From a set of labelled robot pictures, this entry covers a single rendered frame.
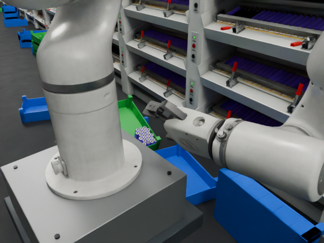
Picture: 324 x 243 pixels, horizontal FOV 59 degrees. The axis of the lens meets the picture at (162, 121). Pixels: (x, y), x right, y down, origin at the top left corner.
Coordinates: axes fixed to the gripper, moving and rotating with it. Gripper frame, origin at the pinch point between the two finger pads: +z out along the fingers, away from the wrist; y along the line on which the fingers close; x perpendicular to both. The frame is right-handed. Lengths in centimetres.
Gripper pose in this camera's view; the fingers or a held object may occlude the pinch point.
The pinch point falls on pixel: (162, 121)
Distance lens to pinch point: 59.5
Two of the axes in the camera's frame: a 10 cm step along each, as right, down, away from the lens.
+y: 5.0, 5.6, 6.6
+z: -6.8, -2.2, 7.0
